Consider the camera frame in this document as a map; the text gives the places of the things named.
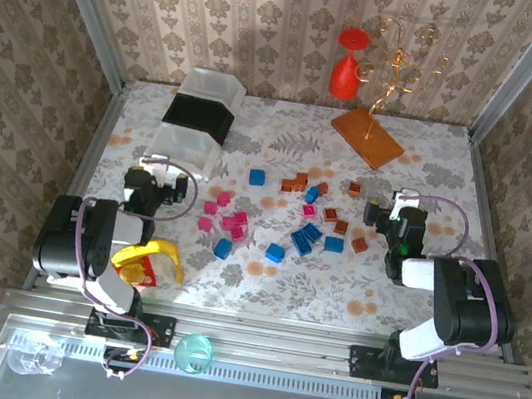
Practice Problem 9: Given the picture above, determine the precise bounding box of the white plastic bin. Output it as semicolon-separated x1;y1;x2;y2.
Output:
172;62;250;115
140;118;227;184

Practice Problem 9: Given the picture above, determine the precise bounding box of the long blue lego brick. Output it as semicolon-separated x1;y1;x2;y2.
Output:
287;228;316;258
300;220;326;244

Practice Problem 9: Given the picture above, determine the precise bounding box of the black plastic bin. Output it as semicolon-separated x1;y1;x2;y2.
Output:
158;88;239;148

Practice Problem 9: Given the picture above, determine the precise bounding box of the orange yellow toy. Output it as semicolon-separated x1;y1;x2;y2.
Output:
116;260;148;288

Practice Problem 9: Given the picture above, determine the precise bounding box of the red flat piece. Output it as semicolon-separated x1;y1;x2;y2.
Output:
133;253;163;293

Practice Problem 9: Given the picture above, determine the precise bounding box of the floral patterned tablecloth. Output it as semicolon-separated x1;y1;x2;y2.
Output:
52;67;532;357

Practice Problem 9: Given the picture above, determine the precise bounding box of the red goblet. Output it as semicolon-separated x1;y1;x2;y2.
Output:
326;25;375;105

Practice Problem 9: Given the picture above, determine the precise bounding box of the teal translucent cup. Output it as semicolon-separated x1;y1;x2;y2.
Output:
170;330;218;378

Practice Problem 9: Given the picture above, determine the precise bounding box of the clear plastic cup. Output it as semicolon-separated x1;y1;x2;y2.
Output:
4;328;69;383

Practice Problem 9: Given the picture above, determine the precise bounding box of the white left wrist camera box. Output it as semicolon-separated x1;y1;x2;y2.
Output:
138;151;174;190

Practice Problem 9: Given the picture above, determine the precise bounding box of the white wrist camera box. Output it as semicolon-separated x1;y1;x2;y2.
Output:
138;151;174;190
390;186;423;224

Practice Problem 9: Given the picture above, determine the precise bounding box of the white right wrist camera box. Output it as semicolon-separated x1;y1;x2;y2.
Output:
390;186;423;224

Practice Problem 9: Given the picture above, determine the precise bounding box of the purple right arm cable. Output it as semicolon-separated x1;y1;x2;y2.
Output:
375;190;524;399

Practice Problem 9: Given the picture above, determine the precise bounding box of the aluminium side rail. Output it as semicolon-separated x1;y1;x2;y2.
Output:
434;132;532;365
22;74;129;299

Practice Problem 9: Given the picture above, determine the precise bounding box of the gold wire rack wooden base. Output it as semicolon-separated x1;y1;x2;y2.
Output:
324;9;461;181

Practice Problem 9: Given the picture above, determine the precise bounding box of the aluminium frame post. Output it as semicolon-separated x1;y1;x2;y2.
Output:
466;0;532;151
16;0;142;96

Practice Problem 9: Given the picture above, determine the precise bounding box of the aluminium front rail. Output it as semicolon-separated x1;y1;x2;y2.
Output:
0;275;532;399

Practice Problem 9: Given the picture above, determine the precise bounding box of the white slotted cable duct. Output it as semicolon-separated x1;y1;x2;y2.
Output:
63;335;384;399

